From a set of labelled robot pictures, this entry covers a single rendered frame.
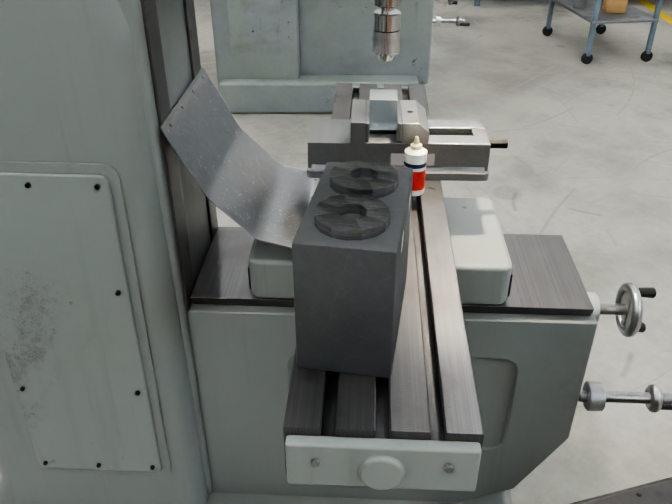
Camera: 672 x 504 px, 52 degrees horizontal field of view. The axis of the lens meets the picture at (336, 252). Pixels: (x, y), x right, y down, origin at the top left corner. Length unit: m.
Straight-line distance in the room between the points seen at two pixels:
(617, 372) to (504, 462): 0.93
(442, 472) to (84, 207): 0.74
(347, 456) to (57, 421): 0.88
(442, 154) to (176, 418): 0.76
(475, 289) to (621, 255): 1.83
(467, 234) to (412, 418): 0.63
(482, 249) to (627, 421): 1.10
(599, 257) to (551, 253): 1.52
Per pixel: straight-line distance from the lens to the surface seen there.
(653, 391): 1.56
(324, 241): 0.77
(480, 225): 1.42
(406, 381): 0.87
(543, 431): 1.58
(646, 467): 2.21
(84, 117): 1.18
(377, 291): 0.79
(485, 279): 1.31
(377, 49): 1.23
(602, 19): 5.52
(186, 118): 1.29
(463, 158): 1.34
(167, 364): 1.41
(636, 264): 3.06
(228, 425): 1.57
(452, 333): 0.95
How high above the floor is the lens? 1.55
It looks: 32 degrees down
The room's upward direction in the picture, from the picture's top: straight up
